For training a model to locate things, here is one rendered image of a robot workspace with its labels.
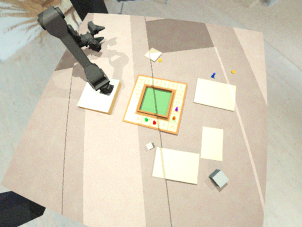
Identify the white die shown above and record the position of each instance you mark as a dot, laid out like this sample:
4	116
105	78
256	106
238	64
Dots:
149	146

